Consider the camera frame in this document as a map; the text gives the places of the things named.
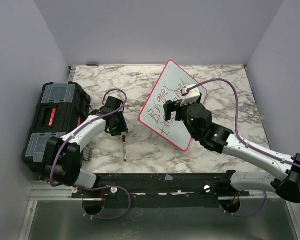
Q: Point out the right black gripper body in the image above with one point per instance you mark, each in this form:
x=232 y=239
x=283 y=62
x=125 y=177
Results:
x=181 y=111

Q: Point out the pink framed whiteboard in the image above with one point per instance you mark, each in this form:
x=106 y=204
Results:
x=159 y=112

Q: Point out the white whiteboard marker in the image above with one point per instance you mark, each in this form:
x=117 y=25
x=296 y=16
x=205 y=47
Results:
x=124 y=152

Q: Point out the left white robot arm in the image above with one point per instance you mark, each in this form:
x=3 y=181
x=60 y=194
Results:
x=63 y=156

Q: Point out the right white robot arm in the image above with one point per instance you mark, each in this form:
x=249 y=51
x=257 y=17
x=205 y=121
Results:
x=281 y=172

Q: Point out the black plastic toolbox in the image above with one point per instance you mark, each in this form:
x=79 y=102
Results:
x=61 y=108

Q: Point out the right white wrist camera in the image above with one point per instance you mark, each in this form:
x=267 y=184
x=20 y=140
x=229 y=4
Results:
x=191 y=96

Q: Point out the small black wall bracket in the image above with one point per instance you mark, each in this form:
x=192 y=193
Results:
x=92 y=64

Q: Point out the black mounting rail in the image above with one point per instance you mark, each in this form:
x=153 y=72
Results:
x=161 y=190

